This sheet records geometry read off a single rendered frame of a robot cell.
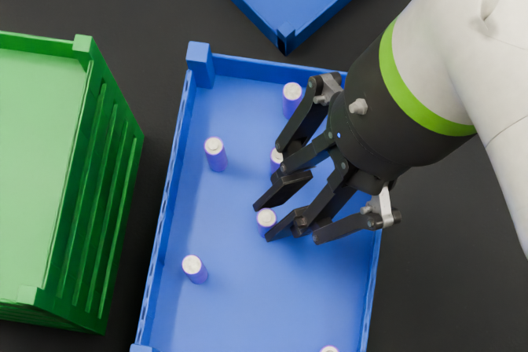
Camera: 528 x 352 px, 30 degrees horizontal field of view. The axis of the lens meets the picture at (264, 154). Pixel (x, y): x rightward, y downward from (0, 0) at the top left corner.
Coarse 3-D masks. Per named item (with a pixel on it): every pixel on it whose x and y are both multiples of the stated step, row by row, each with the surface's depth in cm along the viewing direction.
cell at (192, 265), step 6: (186, 258) 87; (192, 258) 87; (198, 258) 87; (186, 264) 87; (192, 264) 87; (198, 264) 87; (186, 270) 87; (192, 270) 87; (198, 270) 87; (204, 270) 90; (192, 276) 88; (198, 276) 88; (204, 276) 91; (192, 282) 93; (198, 282) 92
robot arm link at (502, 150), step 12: (504, 132) 53; (516, 132) 52; (492, 144) 54; (504, 144) 53; (516, 144) 52; (492, 156) 55; (504, 156) 53; (516, 156) 52; (504, 168) 53; (516, 168) 52; (504, 180) 54; (516, 180) 53; (504, 192) 54; (516, 192) 53; (516, 204) 53; (516, 216) 53; (516, 228) 54
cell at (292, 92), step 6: (288, 84) 91; (294, 84) 91; (288, 90) 91; (294, 90) 91; (300, 90) 91; (288, 96) 91; (294, 96) 91; (300, 96) 91; (288, 102) 91; (294, 102) 91; (288, 108) 93; (294, 108) 93; (288, 114) 95
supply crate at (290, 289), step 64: (192, 64) 92; (256, 64) 94; (192, 128) 97; (256, 128) 97; (320, 128) 97; (192, 192) 95; (256, 192) 95; (256, 256) 94; (320, 256) 93; (192, 320) 92; (256, 320) 92; (320, 320) 92
